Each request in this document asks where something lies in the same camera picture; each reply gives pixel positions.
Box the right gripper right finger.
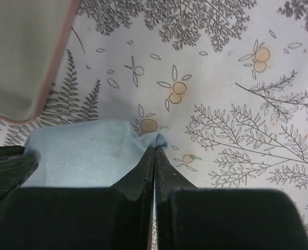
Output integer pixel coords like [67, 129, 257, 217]
[154, 147, 308, 249]

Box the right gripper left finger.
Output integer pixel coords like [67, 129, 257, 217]
[0, 147, 154, 249]

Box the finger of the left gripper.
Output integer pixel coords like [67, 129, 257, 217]
[0, 146, 39, 202]

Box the light blue cleaning cloth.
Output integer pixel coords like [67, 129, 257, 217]
[23, 120, 168, 188]

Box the pink glasses case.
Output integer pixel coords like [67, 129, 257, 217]
[0, 1, 79, 124]

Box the floral patterned table mat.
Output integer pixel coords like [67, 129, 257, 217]
[0, 1, 308, 234]

